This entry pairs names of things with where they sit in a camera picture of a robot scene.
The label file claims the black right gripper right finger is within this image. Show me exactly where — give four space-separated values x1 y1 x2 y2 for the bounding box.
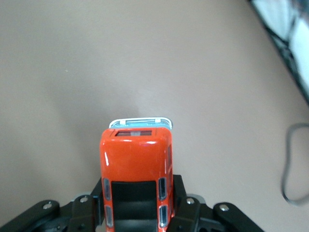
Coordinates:
166 174 266 232

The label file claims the orange toy bus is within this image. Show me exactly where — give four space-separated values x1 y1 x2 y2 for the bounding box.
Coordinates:
99 117 175 232

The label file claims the thin black looped cable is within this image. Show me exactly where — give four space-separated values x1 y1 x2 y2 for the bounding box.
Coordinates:
281 122 309 206

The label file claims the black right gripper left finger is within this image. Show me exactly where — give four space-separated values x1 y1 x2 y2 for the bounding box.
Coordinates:
0 176 107 232

